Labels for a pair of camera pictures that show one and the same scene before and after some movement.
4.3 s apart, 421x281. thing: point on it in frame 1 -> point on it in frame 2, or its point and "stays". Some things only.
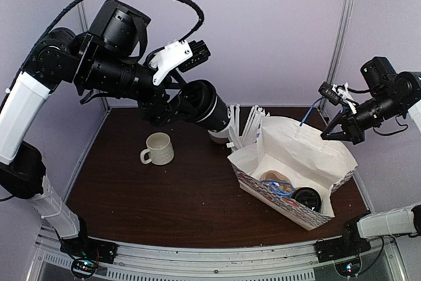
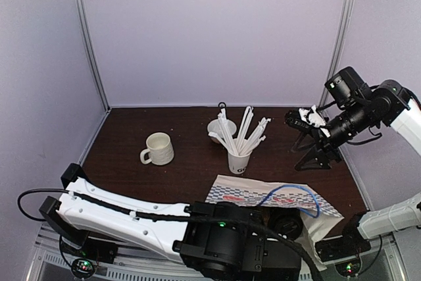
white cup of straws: (249, 135) -> (239, 153)
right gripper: (352, 131) -> (323, 141)
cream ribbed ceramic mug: (160, 149) stays
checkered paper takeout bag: (293, 168) -> (316, 212)
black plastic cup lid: (197, 99) -> (289, 224)
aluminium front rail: (286, 262) stays
